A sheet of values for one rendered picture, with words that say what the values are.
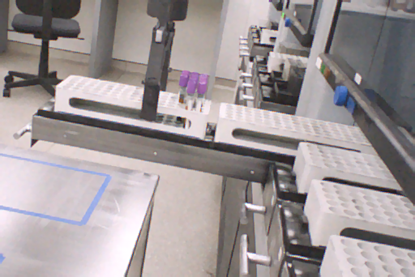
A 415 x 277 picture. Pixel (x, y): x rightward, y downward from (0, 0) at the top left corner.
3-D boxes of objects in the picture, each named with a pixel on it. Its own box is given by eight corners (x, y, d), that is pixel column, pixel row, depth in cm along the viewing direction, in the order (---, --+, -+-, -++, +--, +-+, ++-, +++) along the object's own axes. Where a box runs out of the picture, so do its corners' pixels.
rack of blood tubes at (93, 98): (206, 128, 105) (211, 100, 103) (203, 145, 95) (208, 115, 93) (69, 102, 107) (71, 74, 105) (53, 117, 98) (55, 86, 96)
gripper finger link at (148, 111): (160, 84, 93) (160, 85, 92) (156, 120, 95) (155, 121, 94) (145, 82, 93) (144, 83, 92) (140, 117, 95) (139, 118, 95)
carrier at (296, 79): (298, 100, 130) (304, 78, 128) (290, 100, 130) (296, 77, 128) (293, 89, 141) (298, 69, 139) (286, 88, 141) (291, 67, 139)
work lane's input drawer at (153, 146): (366, 186, 105) (378, 147, 102) (384, 219, 92) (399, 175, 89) (35, 122, 112) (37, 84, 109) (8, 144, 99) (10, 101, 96)
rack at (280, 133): (360, 157, 102) (368, 129, 100) (372, 178, 92) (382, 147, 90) (215, 130, 104) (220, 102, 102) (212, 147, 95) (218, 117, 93)
